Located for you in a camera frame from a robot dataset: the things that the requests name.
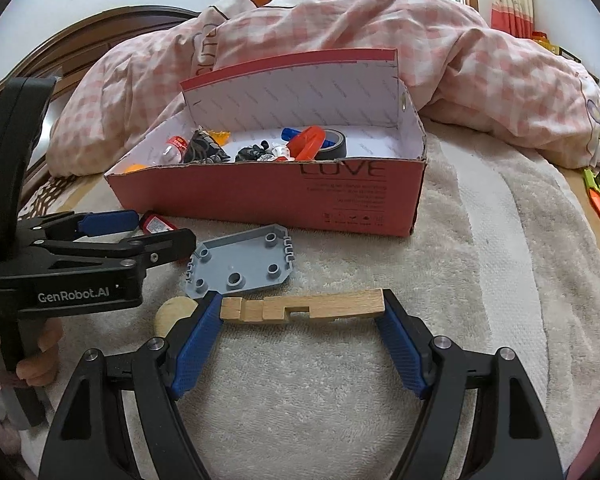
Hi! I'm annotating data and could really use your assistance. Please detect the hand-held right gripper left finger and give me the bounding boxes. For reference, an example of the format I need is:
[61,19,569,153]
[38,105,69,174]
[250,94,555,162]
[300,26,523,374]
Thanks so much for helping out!
[39,290,223,480]

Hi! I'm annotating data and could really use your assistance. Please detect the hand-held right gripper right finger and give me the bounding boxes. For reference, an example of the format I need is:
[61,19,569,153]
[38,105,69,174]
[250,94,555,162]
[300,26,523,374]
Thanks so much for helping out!
[377,287,566,480]

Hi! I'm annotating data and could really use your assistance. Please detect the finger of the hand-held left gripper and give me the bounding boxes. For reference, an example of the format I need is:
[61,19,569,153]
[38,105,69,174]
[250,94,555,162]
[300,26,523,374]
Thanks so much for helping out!
[30,228,197,272]
[17,210,141,242]

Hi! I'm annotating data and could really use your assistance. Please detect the small red packet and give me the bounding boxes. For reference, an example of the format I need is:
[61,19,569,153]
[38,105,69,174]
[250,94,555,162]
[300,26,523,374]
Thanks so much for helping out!
[139,213,179,236]

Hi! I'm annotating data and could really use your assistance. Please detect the notched wooden block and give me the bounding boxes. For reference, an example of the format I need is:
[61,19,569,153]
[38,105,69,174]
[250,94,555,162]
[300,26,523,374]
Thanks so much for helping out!
[220,287,386,325]

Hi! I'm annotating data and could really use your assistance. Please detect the clear plastic bottle red label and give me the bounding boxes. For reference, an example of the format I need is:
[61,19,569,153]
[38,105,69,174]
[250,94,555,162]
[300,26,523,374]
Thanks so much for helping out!
[162,135,190,163]

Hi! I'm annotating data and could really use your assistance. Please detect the red cardboard box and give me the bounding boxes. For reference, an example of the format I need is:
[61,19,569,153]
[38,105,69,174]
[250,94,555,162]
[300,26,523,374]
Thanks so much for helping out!
[103,48,428,238]

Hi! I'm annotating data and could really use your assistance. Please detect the red plastic funnel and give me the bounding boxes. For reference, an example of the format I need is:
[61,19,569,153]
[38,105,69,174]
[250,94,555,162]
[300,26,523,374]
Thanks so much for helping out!
[286,126,327,161]

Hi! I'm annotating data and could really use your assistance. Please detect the person's left hand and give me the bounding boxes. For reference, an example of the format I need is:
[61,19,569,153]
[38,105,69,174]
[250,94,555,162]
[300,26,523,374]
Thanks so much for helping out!
[0,317,63,391]

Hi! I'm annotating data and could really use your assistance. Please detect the brown dotted bed sheet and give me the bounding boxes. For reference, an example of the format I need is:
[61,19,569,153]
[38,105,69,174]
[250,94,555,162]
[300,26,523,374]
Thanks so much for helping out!
[17,180,86,221]

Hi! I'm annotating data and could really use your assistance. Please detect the round wooden ball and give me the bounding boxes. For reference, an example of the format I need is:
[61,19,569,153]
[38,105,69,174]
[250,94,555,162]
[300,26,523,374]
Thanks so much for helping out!
[155,296,201,336]

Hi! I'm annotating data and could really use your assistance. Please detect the grey plastic plate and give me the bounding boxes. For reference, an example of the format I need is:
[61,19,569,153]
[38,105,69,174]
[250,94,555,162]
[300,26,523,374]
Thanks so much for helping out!
[184,223,297,297]

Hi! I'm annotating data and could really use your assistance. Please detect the beige fleece blanket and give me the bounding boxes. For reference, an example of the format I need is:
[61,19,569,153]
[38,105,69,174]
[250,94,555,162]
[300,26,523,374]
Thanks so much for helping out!
[20,130,600,480]

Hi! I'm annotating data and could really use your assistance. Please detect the black and white toy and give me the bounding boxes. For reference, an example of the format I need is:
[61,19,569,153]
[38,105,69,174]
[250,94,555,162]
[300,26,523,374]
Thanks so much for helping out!
[235,142,298,163]

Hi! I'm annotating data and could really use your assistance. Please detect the dark wooden headboard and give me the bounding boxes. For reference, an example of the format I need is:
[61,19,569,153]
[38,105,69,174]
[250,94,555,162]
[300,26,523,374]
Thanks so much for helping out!
[0,5,201,111]

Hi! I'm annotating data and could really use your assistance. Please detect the black tape roll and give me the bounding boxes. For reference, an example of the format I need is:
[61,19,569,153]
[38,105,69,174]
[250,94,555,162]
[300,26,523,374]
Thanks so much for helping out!
[320,129,348,159]

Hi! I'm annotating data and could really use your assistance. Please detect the pink checked quilt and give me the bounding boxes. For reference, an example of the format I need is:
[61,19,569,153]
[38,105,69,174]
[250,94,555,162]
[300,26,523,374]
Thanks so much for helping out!
[47,0,600,178]

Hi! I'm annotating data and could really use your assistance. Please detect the yellow boxes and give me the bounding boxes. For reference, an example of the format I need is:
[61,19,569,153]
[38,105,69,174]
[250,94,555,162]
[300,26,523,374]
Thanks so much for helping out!
[532,32,581,64]

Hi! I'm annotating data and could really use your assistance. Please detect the black tangled cable bundle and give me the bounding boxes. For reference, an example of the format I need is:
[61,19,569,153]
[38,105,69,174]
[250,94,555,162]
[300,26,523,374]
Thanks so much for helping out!
[182,130,231,164]

